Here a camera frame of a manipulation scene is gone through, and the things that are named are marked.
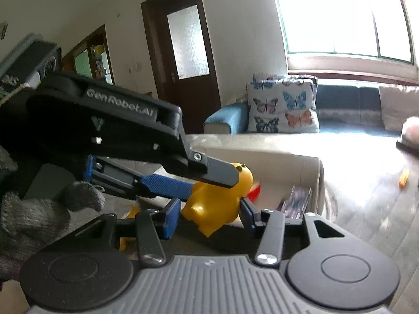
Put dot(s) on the purple snack packet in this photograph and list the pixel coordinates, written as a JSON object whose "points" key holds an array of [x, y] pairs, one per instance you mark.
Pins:
{"points": [[294, 202]]}

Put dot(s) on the window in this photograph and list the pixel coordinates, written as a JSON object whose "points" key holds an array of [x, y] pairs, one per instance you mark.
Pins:
{"points": [[340, 13]]}

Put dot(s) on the wooden display shelf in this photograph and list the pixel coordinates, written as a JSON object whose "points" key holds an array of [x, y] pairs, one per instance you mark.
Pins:
{"points": [[91, 59]]}

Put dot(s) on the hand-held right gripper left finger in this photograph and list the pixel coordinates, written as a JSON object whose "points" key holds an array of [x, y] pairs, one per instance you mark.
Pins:
{"points": [[172, 219]]}

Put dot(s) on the grey cardboard box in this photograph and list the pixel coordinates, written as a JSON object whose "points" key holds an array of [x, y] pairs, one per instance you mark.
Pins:
{"points": [[281, 170]]}

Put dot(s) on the dark wooden door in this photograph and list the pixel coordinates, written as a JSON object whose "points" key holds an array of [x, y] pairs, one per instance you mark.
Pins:
{"points": [[183, 55]]}

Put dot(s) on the butterfly print pillow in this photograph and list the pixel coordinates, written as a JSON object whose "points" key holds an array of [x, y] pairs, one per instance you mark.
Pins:
{"points": [[278, 78], [281, 111]]}

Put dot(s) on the small yellow toy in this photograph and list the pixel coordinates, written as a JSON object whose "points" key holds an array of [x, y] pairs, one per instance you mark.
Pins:
{"points": [[404, 177]]}

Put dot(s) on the blue sofa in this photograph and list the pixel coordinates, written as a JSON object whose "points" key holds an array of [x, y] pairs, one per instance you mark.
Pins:
{"points": [[347, 104]]}

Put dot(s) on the yellow rubber duck toy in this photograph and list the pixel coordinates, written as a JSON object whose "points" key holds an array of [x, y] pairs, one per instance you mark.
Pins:
{"points": [[212, 209]]}

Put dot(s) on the person's left hand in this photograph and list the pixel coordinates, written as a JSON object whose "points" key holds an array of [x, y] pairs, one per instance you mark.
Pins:
{"points": [[32, 222]]}

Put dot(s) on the white sofa cushion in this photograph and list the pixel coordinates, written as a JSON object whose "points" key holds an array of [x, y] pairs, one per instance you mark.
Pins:
{"points": [[401, 108]]}

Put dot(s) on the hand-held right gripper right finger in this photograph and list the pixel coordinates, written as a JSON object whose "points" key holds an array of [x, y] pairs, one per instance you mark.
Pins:
{"points": [[246, 214]]}

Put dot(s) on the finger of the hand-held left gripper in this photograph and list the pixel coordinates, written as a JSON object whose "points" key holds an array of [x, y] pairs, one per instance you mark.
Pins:
{"points": [[167, 186], [212, 173]]}

